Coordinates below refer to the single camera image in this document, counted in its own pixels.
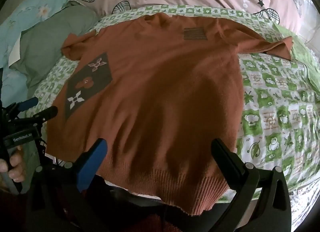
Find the light blue floral pillow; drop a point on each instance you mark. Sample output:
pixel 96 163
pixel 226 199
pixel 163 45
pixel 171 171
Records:
pixel 27 14

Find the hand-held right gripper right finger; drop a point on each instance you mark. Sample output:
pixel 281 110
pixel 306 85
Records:
pixel 226 164

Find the person's left hand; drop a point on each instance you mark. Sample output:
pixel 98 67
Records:
pixel 15 167

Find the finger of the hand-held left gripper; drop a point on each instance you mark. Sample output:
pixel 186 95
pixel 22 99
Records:
pixel 27 104
pixel 46 113

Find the green pillow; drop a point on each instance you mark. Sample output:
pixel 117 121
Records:
pixel 52 44

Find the orange knit sweater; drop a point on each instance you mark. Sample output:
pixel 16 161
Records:
pixel 155 97

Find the green checkered printed blanket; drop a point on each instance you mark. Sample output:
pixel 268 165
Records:
pixel 270 102

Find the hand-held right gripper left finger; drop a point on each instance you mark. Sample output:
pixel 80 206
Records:
pixel 92 164

